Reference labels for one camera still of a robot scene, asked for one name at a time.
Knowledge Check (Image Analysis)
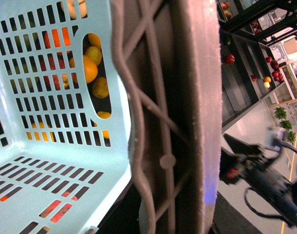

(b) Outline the light blue shopping basket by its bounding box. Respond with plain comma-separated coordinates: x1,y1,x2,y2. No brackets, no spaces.
0,0,131,234

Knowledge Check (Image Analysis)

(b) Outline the orange fruit centre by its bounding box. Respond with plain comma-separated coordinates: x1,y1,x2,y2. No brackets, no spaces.
83,55,98,83

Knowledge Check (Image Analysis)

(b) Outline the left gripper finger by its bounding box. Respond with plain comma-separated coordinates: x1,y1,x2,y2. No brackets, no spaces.
110,0,222,234

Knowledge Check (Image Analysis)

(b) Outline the black metal shelf frame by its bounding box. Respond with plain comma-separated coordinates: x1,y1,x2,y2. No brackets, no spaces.
217,0,297,130

